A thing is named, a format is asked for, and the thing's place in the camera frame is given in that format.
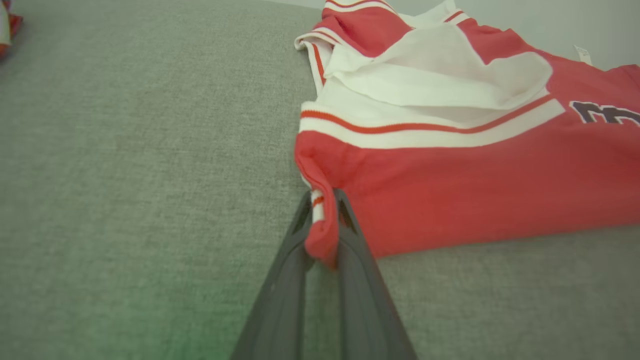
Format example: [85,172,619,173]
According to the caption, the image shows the red and white sports jersey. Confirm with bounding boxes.
[294,0,640,271]

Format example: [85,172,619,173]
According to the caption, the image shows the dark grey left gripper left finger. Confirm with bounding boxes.
[231,191,315,360]

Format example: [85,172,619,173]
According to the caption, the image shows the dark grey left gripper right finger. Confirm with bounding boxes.
[333,188,418,360]

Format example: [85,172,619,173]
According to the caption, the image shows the red shorts with white stripe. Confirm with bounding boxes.
[0,0,24,62]

